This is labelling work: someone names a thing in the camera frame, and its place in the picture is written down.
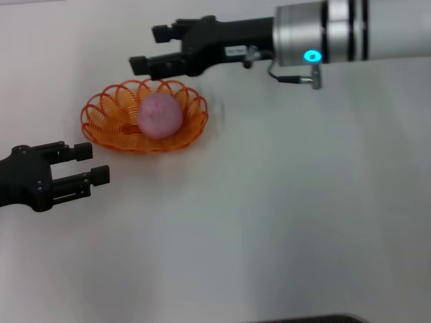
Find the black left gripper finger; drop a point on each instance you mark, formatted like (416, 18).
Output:
(81, 185)
(64, 153)

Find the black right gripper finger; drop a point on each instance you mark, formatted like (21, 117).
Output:
(170, 30)
(158, 65)

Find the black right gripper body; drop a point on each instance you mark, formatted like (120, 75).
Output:
(229, 43)

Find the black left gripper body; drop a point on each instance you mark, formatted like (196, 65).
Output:
(23, 178)

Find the pink peach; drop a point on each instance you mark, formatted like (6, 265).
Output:
(160, 116)

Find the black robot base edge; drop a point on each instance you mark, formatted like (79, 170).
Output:
(313, 319)

